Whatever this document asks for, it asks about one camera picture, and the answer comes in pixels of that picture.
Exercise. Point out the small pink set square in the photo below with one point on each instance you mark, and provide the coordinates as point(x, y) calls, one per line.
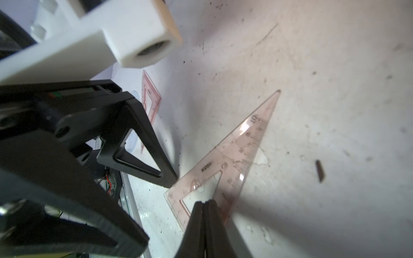
point(151, 97)

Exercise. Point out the tall pink set square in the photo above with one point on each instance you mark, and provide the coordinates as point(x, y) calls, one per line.
point(231, 159)

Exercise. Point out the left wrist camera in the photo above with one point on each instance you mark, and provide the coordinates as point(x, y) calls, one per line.
point(76, 40)

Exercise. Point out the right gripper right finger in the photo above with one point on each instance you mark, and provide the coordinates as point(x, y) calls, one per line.
point(217, 244)

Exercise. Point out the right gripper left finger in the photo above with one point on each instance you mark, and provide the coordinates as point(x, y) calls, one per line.
point(193, 242)

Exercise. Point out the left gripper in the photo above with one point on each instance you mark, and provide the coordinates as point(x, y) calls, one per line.
point(49, 202)

